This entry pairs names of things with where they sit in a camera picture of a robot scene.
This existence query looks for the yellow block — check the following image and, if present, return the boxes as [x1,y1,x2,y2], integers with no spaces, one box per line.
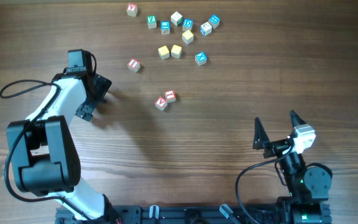
[170,45,182,58]
[182,30,194,44]
[158,45,170,60]

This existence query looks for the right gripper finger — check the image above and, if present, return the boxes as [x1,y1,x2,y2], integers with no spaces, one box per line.
[290,110,306,127]
[253,117,270,150]

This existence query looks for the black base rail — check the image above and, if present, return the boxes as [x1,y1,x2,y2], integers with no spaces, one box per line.
[55,203,333,224]

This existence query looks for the blue D letter block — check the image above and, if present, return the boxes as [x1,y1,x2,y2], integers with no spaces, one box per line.
[182,19,193,31]

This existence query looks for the blue X letter block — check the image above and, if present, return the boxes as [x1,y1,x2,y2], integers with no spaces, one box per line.
[195,52,208,66]

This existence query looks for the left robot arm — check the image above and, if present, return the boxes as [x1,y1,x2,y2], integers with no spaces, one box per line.
[4,49,122,223]

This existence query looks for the green Z letter block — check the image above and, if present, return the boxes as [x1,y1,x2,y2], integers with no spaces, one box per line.
[147,15,157,29]

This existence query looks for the red i block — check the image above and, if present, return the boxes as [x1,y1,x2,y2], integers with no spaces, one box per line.
[165,90,177,103]
[127,58,141,73]

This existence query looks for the red A letter block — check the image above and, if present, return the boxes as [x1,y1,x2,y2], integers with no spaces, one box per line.
[155,96,168,111]

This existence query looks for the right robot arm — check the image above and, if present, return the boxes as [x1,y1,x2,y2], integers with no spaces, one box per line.
[253,111,333,223]

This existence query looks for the white green picture block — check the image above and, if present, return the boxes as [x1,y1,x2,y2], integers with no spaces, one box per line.
[170,11,183,26]

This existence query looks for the red Y letter block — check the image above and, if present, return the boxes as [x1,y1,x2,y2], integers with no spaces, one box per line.
[126,3,138,17]

